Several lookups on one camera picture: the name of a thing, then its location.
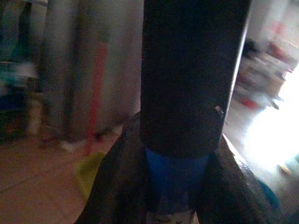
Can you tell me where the blue plastic bucket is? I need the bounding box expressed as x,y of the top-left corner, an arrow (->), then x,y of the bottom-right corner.
258,179 -> 281,212

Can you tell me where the stainless steel fridge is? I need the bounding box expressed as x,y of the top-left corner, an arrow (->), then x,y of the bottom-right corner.
30,0 -> 145,145

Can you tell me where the blue-handled green broom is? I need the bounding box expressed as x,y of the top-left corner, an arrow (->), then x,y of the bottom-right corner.
139,0 -> 252,224

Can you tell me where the red-handled yellow-green dustpan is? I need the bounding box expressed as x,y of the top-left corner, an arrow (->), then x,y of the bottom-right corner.
74,41 -> 109,203

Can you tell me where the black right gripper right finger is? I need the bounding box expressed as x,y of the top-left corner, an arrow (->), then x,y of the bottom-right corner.
196,134 -> 285,224

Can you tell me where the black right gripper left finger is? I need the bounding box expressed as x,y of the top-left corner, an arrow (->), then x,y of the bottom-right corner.
76,111 -> 155,224

